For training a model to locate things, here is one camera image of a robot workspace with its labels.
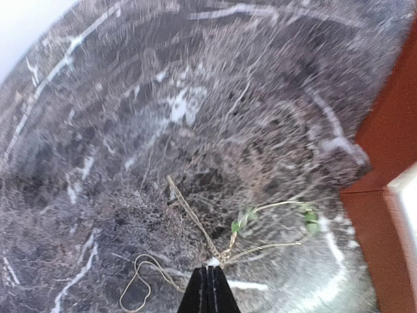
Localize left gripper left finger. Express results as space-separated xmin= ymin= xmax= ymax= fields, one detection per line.
xmin=177 ymin=267 xmax=208 ymax=313

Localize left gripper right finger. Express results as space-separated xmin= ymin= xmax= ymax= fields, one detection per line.
xmin=208 ymin=266 xmax=240 ymax=313

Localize gold necklace green stones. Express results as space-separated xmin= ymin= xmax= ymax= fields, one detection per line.
xmin=119 ymin=174 xmax=322 ymax=312

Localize red jewelry box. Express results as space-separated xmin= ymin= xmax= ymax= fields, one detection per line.
xmin=340 ymin=25 xmax=416 ymax=312

